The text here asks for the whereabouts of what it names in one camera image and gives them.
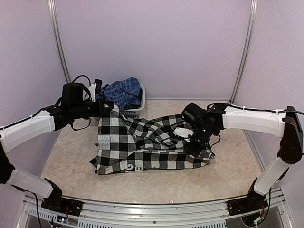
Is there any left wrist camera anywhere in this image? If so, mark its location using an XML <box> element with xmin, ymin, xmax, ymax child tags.
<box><xmin>89</xmin><ymin>79</ymin><xmax>103</xmax><ymax>102</ymax></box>

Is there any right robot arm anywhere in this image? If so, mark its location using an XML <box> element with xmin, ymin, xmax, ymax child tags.
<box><xmin>181</xmin><ymin>103</ymin><xmax>303</xmax><ymax>211</ymax></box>

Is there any black white plaid shirt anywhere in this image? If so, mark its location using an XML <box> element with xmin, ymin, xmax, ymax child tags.
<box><xmin>90</xmin><ymin>106</ymin><xmax>214</xmax><ymax>175</ymax></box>

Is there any front aluminium rail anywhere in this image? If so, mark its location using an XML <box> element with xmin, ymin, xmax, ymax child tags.
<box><xmin>15</xmin><ymin>189</ymin><xmax>294</xmax><ymax>228</ymax></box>

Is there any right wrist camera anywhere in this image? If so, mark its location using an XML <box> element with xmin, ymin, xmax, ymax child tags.
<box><xmin>173</xmin><ymin>127</ymin><xmax>193</xmax><ymax>143</ymax></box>

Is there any right aluminium frame post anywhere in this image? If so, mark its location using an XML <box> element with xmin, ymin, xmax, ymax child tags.
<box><xmin>229</xmin><ymin>0</ymin><xmax>258</xmax><ymax>104</ymax></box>

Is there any left aluminium frame post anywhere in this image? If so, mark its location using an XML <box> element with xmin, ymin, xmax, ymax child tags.
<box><xmin>47</xmin><ymin>0</ymin><xmax>71</xmax><ymax>83</ymax></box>

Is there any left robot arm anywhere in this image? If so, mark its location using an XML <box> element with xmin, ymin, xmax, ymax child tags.
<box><xmin>0</xmin><ymin>80</ymin><xmax>114</xmax><ymax>211</ymax></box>

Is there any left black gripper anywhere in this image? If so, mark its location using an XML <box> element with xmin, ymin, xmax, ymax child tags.
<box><xmin>71</xmin><ymin>97</ymin><xmax>114</xmax><ymax>119</ymax></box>

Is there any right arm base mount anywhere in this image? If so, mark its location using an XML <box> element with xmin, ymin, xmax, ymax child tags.
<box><xmin>227</xmin><ymin>185</ymin><xmax>268</xmax><ymax>216</ymax></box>

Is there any white plastic basket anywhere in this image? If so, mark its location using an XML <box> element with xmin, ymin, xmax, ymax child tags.
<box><xmin>121</xmin><ymin>85</ymin><xmax>146</xmax><ymax>118</ymax></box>

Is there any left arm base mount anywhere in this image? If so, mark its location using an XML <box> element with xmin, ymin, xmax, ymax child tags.
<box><xmin>41</xmin><ymin>178</ymin><xmax>83</xmax><ymax>217</ymax></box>

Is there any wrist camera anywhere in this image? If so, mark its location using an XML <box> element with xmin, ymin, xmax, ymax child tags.
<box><xmin>173</xmin><ymin>127</ymin><xmax>193</xmax><ymax>143</ymax></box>
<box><xmin>89</xmin><ymin>79</ymin><xmax>103</xmax><ymax>102</ymax></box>

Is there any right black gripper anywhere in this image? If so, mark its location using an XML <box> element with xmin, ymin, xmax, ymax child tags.
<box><xmin>184</xmin><ymin>124</ymin><xmax>216</xmax><ymax>157</ymax></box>

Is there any aluminium frame post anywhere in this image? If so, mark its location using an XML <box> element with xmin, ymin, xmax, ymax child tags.
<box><xmin>47</xmin><ymin>0</ymin><xmax>71</xmax><ymax>83</ymax></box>
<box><xmin>229</xmin><ymin>0</ymin><xmax>258</xmax><ymax>104</ymax></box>

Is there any blue checkered shirt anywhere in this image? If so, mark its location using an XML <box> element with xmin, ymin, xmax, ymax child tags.
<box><xmin>95</xmin><ymin>77</ymin><xmax>142</xmax><ymax>111</ymax></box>

